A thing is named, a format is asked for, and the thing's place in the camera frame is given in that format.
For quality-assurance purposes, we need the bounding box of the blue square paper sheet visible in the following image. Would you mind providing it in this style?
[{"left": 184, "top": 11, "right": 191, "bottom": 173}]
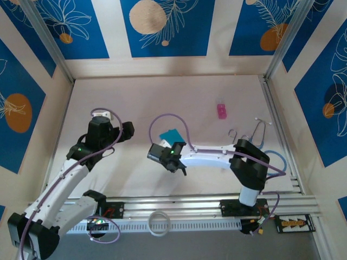
[{"left": 159, "top": 128, "right": 187, "bottom": 147}]

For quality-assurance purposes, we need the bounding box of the pink plastic bottle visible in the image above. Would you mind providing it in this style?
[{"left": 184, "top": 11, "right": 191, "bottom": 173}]
[{"left": 216, "top": 96, "right": 228, "bottom": 120}]

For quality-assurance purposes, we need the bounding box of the green-lit control board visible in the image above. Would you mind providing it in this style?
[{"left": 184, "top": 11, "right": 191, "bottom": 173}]
[{"left": 86, "top": 216, "right": 110, "bottom": 231}]

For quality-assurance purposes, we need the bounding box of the blue tube stethoscope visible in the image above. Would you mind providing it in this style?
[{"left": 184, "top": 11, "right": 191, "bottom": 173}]
[{"left": 250, "top": 116, "right": 287, "bottom": 177}]

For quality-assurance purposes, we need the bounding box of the black panel with orange arrows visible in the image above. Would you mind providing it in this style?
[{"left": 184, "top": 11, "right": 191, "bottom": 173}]
[{"left": 274, "top": 213, "right": 317, "bottom": 233}]

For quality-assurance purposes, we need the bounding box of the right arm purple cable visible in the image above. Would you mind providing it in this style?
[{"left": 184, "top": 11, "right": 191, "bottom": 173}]
[{"left": 150, "top": 113, "right": 287, "bottom": 236}]

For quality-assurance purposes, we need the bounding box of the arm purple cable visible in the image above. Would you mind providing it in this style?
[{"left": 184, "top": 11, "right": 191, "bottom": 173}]
[
  {"left": 16, "top": 108, "right": 123, "bottom": 260},
  {"left": 150, "top": 113, "right": 287, "bottom": 236}
]

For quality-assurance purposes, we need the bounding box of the long aluminium base rail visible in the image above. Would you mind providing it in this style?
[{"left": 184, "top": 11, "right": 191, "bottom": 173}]
[{"left": 61, "top": 193, "right": 322, "bottom": 224}]

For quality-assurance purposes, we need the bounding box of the silver metal wire clip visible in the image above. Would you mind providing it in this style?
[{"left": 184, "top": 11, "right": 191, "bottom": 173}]
[{"left": 228, "top": 129, "right": 250, "bottom": 141}]

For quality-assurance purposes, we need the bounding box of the white slotted cable duct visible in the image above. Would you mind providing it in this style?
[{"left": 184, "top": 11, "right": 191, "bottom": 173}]
[{"left": 66, "top": 219, "right": 242, "bottom": 235}]

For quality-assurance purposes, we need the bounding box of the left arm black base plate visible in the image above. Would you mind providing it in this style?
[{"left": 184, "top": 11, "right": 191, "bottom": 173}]
[{"left": 89, "top": 201, "right": 126, "bottom": 220}]

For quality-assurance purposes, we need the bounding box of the white tape ring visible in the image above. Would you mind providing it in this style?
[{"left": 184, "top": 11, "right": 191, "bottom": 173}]
[{"left": 147, "top": 211, "right": 172, "bottom": 238}]

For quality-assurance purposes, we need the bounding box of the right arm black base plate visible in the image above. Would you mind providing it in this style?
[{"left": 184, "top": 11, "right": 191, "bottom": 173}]
[{"left": 220, "top": 199, "right": 271, "bottom": 217}]

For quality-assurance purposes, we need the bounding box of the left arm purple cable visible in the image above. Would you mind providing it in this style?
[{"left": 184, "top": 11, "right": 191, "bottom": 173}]
[{"left": 16, "top": 108, "right": 123, "bottom": 260}]

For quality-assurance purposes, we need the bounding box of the aluminium frame post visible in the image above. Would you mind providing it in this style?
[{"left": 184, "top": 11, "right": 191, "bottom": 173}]
[
  {"left": 264, "top": 0, "right": 318, "bottom": 81},
  {"left": 20, "top": 0, "right": 75, "bottom": 83}
]

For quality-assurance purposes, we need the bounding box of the yellow plug wire bundle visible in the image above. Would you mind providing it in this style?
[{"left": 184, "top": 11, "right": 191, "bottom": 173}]
[{"left": 240, "top": 218, "right": 274, "bottom": 237}]

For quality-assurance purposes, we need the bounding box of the aluminium side rail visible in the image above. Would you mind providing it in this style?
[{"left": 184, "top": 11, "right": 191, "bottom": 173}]
[{"left": 259, "top": 75, "right": 304, "bottom": 194}]

